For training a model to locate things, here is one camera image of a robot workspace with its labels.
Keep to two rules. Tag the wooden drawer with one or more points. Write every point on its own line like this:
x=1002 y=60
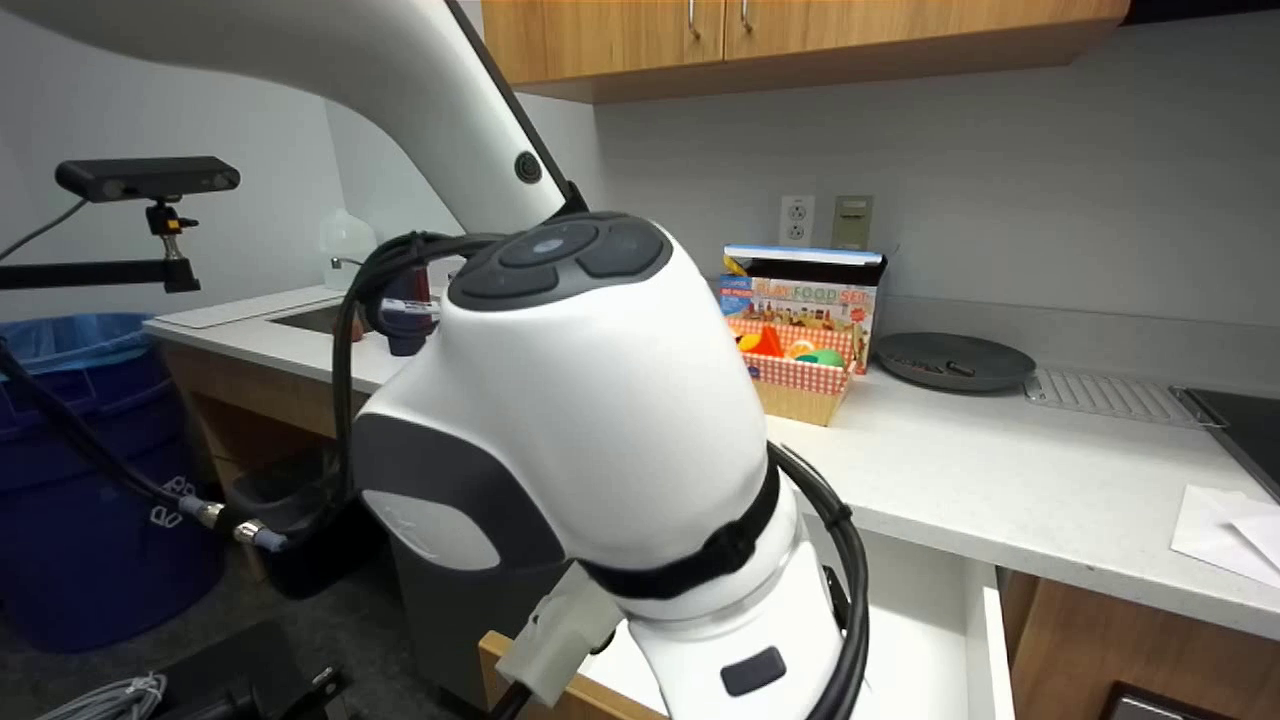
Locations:
x=934 y=624

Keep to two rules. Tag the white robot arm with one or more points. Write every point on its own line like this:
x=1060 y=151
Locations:
x=603 y=412

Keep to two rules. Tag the orange toy food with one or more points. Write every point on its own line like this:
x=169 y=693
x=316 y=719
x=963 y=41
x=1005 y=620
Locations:
x=768 y=340

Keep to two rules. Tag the red checkered toy basket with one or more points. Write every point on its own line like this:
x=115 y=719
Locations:
x=800 y=385

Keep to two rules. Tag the blue toy food box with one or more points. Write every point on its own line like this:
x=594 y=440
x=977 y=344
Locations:
x=807 y=292

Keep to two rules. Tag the green toy food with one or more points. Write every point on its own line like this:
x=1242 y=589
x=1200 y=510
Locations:
x=827 y=356

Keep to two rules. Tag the black round plate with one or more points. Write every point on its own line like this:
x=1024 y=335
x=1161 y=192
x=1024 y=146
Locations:
x=953 y=362

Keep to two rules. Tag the steel sink basin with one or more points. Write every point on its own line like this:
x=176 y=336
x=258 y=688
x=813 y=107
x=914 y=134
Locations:
x=306 y=319

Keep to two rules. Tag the wooden upper cabinet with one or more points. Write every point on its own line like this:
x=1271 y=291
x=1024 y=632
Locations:
x=827 y=35

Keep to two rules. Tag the black trash bin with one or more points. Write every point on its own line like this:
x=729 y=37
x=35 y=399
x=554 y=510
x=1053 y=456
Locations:
x=312 y=553

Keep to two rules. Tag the grey drying mat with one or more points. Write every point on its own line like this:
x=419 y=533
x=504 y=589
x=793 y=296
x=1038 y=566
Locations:
x=1115 y=399

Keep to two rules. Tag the black floor base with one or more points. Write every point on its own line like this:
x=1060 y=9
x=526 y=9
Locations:
x=253 y=680

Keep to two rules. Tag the wooden lower cabinet panel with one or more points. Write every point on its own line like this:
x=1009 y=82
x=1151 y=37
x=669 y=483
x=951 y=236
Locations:
x=1161 y=654

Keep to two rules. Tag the blue recycling bin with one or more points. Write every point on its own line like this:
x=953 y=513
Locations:
x=81 y=560

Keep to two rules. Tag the white paper sheet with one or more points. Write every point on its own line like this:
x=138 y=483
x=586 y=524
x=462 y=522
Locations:
x=1221 y=533

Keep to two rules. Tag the black stovetop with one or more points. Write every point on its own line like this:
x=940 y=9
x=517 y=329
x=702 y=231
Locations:
x=1244 y=435

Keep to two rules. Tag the dark framed object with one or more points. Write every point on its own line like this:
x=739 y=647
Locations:
x=1145 y=705

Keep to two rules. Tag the white wall outlet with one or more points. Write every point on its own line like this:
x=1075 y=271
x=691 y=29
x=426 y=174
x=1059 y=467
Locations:
x=798 y=221

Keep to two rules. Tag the grey wall switch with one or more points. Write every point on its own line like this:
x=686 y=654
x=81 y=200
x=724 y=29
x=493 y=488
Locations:
x=854 y=221

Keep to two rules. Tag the black bar camera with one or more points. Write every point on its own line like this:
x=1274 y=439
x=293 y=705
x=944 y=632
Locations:
x=147 y=176

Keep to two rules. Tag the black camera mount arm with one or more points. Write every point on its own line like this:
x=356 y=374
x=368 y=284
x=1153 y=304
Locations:
x=102 y=272

